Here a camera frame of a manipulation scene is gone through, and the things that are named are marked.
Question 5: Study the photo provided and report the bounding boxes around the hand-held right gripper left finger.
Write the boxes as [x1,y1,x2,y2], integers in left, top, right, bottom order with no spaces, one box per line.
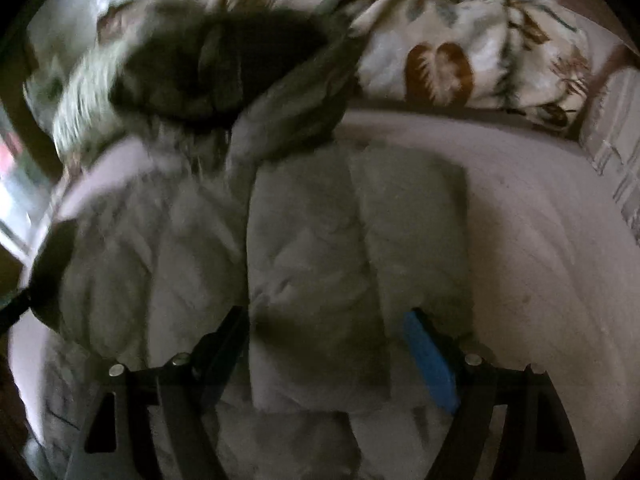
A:
[65,306,250,480]

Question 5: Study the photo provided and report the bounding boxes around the striped pillow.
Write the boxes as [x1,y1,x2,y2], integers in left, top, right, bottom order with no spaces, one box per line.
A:
[580,67,640,246]

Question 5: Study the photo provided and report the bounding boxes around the leaf print blanket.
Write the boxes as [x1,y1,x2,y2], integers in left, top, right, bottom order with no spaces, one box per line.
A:
[97,0,593,128]

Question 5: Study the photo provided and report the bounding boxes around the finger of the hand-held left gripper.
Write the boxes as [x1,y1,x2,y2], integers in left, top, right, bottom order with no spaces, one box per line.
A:
[0,222,78,335]

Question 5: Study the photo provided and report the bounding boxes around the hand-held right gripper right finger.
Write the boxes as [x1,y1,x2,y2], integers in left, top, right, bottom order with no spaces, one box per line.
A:
[403,308,587,480]

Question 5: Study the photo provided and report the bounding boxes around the grey puffer jacket fur hood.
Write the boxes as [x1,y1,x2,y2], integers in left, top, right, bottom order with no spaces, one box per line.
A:
[25,0,476,480]

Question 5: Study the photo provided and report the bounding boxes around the window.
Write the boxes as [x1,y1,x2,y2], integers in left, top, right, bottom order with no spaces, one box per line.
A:
[0,105,56,266]

